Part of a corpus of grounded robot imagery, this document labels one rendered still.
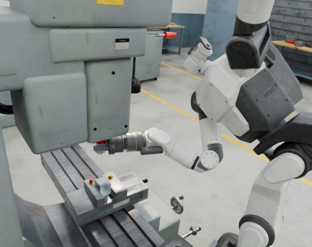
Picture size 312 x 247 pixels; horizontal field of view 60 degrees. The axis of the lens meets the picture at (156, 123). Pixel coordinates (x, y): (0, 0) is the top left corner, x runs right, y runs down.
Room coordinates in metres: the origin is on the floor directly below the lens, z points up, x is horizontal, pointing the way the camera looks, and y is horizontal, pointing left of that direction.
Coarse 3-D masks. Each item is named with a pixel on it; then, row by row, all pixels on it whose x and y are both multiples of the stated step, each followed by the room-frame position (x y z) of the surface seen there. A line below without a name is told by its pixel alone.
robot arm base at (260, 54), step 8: (232, 40) 0.82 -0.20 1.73; (240, 40) 0.80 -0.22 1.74; (248, 40) 0.80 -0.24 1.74; (264, 40) 0.90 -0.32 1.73; (232, 48) 0.83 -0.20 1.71; (240, 48) 0.81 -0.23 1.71; (248, 48) 0.80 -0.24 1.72; (256, 48) 0.79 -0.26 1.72; (264, 48) 0.86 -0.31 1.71; (232, 56) 0.84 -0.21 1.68; (240, 56) 0.82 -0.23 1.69; (248, 56) 0.81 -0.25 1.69; (256, 56) 0.80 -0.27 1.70; (264, 56) 0.85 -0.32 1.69; (232, 64) 0.85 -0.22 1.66; (240, 64) 0.84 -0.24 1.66; (248, 64) 0.82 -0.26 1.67; (256, 64) 0.81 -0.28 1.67
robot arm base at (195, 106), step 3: (195, 93) 1.15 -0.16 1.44; (192, 96) 1.17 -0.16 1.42; (195, 96) 1.15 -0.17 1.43; (192, 99) 1.17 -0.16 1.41; (195, 99) 1.14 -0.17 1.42; (192, 102) 1.16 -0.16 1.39; (195, 102) 1.13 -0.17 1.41; (192, 105) 1.15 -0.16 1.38; (195, 105) 1.13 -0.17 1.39; (198, 105) 1.10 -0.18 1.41; (192, 108) 1.15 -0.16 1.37; (195, 108) 1.12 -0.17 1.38; (198, 108) 1.10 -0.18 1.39; (195, 111) 1.12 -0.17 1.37; (198, 111) 1.09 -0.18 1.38; (201, 111) 1.08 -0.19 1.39; (201, 114) 1.08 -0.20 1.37
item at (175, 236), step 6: (174, 234) 0.65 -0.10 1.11; (168, 240) 0.62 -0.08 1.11; (174, 240) 0.61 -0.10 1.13; (180, 240) 0.61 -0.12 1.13; (162, 246) 0.60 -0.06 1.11; (168, 246) 0.59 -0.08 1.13; (174, 246) 0.59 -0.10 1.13; (180, 246) 0.59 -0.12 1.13; (186, 246) 0.59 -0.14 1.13; (192, 246) 0.61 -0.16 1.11
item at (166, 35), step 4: (164, 32) 1.03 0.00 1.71; (168, 32) 1.03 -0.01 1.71; (172, 32) 1.04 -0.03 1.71; (148, 36) 0.97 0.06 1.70; (152, 36) 0.98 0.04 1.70; (156, 36) 0.99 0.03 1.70; (160, 36) 1.01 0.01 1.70; (164, 36) 1.02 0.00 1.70; (168, 36) 1.02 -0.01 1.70; (172, 36) 1.04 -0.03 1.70
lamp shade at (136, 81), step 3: (132, 78) 1.15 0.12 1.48; (135, 78) 1.16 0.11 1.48; (132, 81) 1.14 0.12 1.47; (135, 81) 1.14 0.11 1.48; (138, 81) 1.15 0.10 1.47; (132, 84) 1.13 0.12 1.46; (135, 84) 1.13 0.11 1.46; (138, 84) 1.14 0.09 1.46; (135, 87) 1.13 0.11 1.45; (138, 87) 1.14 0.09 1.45; (132, 90) 1.13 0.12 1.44; (135, 90) 1.13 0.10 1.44; (138, 90) 1.14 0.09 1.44; (132, 93) 1.13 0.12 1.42; (135, 93) 1.13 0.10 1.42
